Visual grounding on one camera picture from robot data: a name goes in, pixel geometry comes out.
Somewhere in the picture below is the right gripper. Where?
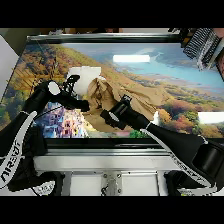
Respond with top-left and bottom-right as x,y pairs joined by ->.
99,99 -> 132,131

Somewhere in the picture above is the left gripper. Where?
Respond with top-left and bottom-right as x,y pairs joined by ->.
61,94 -> 91,113

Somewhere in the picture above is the tan garment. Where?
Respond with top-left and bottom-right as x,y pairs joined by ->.
81,75 -> 172,134

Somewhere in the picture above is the black and white checked shirt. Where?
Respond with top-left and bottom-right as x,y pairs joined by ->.
182,27 -> 224,71

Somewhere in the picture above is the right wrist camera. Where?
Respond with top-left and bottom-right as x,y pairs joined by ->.
119,94 -> 133,106

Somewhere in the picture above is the silver frame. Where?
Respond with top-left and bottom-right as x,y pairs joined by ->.
25,32 -> 214,197

